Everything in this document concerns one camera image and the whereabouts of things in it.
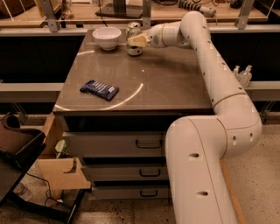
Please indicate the grey drawer cabinet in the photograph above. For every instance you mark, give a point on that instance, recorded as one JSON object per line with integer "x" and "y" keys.
{"x": 155, "y": 89}

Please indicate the clear sanitizer bottle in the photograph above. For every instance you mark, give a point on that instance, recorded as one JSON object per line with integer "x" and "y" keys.
{"x": 245, "y": 76}
{"x": 236, "y": 72}

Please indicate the grey drawer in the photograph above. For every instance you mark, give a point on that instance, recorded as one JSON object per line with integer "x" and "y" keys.
{"x": 115, "y": 144}
{"x": 131, "y": 192}
{"x": 125, "y": 172}

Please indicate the bottom grey drawer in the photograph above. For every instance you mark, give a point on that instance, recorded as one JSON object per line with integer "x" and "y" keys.
{"x": 131, "y": 192}

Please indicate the cardboard box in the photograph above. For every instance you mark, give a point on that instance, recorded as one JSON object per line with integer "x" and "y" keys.
{"x": 61, "y": 173}

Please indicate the clear sanitizer bottle left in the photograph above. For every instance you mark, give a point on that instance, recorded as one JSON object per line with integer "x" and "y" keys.
{"x": 236, "y": 72}

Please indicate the brown chair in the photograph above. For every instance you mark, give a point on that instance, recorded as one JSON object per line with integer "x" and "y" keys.
{"x": 18, "y": 145}

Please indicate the clear sanitizer bottle right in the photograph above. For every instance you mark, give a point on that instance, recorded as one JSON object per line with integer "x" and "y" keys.
{"x": 245, "y": 76}

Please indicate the middle grey drawer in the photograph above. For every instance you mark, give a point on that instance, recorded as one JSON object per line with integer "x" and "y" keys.
{"x": 125, "y": 172}

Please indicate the flexible black grey tripod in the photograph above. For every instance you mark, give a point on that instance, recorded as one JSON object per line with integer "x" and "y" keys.
{"x": 192, "y": 6}

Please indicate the white ceramic bowl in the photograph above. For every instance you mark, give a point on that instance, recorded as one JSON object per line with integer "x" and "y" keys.
{"x": 107, "y": 38}

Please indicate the dark blue snack packet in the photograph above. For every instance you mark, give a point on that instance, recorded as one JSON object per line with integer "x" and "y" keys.
{"x": 100, "y": 89}

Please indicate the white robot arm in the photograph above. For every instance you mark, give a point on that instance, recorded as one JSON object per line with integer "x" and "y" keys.
{"x": 194, "y": 145}

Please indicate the black monitor stand base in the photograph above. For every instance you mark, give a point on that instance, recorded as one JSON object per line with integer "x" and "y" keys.
{"x": 119, "y": 9}

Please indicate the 7up soda can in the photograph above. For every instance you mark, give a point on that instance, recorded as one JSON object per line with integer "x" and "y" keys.
{"x": 133, "y": 29}

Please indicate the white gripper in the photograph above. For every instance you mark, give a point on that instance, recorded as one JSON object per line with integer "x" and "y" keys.
{"x": 155, "y": 36}

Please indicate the top grey drawer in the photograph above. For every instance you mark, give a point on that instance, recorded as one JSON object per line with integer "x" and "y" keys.
{"x": 115, "y": 144}

